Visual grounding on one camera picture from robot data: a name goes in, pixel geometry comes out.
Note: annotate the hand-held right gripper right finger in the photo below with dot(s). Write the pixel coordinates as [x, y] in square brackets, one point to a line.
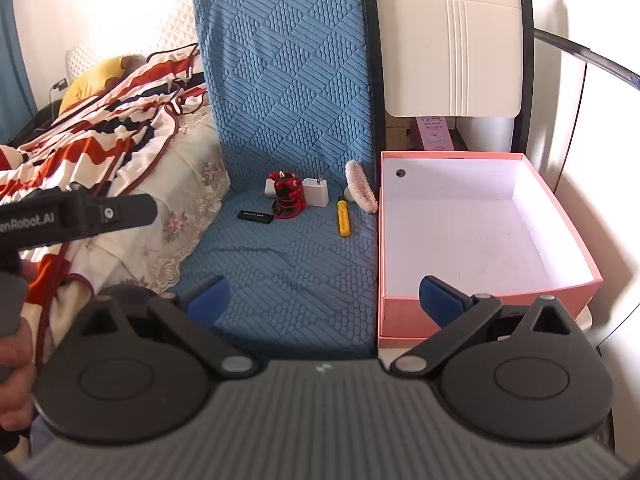
[440, 302]

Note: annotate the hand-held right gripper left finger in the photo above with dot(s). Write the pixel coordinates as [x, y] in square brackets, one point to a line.
[209, 302]

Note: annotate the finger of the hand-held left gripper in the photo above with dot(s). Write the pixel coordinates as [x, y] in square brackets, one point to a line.
[115, 214]

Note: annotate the pink cardboard box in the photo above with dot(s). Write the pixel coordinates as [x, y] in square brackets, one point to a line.
[475, 240]

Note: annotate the yellow utility knife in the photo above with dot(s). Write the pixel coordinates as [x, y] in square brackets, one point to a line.
[344, 217]

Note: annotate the red and black toy figure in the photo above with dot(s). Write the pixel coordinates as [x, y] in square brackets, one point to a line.
[286, 195]

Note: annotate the person's left hand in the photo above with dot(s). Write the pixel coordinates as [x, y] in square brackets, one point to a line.
[15, 385]

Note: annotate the floral lace bedsheet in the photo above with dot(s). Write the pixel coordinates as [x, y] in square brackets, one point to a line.
[190, 185]

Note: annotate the striped red white blanket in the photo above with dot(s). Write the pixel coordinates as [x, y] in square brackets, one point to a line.
[100, 125]

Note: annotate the white charger plug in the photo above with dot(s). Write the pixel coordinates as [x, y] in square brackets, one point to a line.
[270, 187]
[316, 191]

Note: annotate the yellow pillow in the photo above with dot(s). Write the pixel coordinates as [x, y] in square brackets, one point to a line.
[92, 82]

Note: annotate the fluffy cream hair clip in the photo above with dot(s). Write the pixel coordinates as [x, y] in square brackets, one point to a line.
[361, 185]

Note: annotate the blue curtain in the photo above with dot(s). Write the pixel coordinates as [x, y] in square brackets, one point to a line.
[12, 60]

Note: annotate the pink carton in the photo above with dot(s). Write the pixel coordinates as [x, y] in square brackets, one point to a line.
[436, 132]

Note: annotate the brown cardboard boxes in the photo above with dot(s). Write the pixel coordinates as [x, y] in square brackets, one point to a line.
[400, 132]

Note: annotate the white quilted headboard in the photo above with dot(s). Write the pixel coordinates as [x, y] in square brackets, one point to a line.
[170, 25]

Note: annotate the blue textured sofa cover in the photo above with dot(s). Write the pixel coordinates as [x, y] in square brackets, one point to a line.
[290, 85]

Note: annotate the beige chair backrest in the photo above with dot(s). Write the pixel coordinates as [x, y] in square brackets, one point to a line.
[450, 35]

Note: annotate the curved black metal tube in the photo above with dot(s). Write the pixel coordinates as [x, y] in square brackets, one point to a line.
[590, 57]

